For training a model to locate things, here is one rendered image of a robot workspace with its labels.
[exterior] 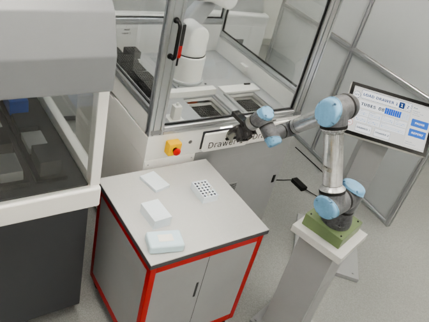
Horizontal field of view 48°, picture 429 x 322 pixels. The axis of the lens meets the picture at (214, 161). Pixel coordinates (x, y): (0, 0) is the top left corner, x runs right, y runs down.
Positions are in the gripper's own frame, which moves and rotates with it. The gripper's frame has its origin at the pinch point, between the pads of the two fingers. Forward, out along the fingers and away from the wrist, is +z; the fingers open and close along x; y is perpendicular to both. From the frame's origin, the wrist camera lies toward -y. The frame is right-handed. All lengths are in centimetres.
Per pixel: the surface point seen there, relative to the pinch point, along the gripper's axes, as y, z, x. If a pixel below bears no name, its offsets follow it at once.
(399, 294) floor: 118, 29, 112
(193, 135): -3.7, 2.1, -20.7
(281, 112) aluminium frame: -7.4, -3.5, 37.9
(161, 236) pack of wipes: 44, -18, -63
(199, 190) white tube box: 26.2, -4.0, -30.7
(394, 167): 36, 33, 163
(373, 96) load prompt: -1, -29, 87
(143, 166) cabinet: 4.8, 14.9, -46.4
